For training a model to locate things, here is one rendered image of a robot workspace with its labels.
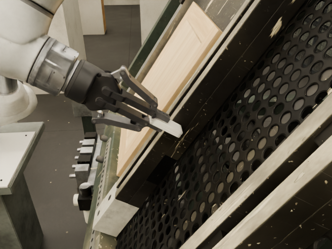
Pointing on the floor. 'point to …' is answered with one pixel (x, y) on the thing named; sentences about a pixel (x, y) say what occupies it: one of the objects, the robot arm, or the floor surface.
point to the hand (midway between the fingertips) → (166, 124)
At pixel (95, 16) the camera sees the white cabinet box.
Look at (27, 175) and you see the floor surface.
